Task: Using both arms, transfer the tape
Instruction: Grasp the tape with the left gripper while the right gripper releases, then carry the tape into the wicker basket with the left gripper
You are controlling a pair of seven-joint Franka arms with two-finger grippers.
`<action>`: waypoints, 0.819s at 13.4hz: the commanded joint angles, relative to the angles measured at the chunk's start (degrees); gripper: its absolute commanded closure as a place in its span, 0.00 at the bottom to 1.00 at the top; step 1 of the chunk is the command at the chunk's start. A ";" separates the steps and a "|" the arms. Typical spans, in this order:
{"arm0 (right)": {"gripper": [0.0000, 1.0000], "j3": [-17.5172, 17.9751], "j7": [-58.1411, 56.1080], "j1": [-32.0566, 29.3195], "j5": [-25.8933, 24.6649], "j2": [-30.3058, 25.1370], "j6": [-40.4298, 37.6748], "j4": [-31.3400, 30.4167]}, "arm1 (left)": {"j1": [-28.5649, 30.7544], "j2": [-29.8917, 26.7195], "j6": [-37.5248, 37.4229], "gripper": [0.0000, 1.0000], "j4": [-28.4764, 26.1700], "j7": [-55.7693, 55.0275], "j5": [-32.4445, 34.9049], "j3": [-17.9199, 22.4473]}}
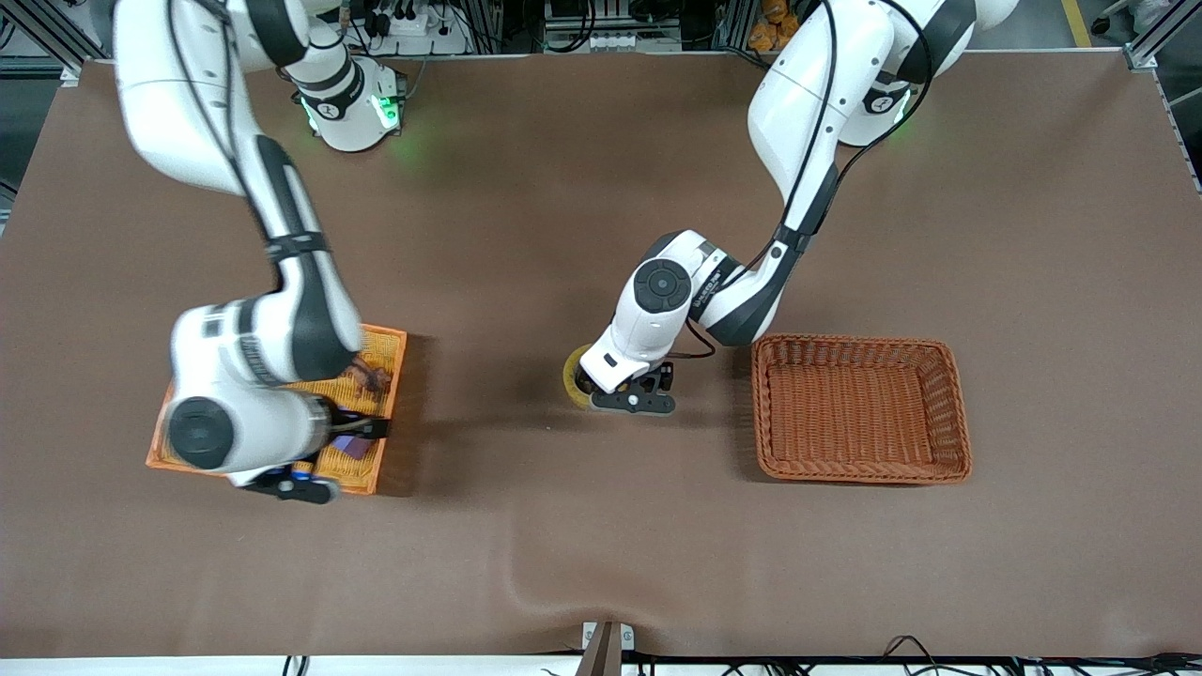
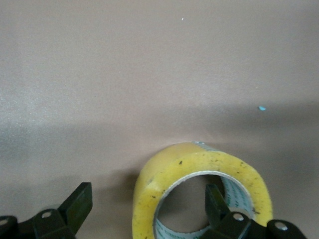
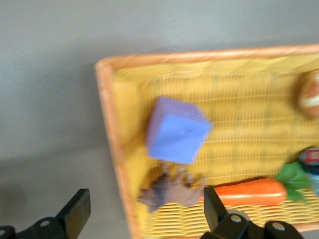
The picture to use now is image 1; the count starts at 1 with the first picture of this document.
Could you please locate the grey metal table bracket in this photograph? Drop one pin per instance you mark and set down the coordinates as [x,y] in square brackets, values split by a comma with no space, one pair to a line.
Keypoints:
[606,648]

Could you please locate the white power strip with plugs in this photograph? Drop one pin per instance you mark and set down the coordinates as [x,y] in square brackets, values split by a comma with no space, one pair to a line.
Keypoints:
[423,33]

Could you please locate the small white power strip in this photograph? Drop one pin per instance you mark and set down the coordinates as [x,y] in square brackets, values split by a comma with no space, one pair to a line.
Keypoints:
[620,42]

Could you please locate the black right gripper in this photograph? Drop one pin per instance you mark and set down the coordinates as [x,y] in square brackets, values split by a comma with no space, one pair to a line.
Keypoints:
[349,428]

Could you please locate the aluminium frame post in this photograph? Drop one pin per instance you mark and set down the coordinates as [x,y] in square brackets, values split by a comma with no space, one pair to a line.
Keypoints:
[56,42]
[1160,38]

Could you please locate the pile of orange bread toys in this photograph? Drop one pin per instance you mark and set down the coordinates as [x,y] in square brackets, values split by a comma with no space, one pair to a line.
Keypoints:
[770,28]

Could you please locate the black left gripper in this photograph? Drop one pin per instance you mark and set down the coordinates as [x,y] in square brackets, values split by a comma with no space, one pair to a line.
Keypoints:
[663,377]

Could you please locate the purple foam block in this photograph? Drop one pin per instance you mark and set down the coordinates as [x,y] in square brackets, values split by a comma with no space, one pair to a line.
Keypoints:
[355,448]

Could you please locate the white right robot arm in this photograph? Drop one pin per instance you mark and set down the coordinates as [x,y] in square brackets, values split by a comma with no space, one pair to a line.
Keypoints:
[254,347]

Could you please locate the small brown toy figure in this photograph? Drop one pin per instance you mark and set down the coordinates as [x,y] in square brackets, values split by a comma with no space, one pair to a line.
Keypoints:
[371,377]

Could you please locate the orange-rimmed yellow woven tray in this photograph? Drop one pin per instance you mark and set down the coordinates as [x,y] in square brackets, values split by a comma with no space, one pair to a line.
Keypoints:
[376,361]

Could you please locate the yellowish clear tape roll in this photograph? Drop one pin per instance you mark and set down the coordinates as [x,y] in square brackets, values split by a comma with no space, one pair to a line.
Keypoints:
[571,376]

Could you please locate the brown wicker basket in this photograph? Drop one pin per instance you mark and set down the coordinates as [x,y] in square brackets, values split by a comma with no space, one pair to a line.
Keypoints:
[859,408]

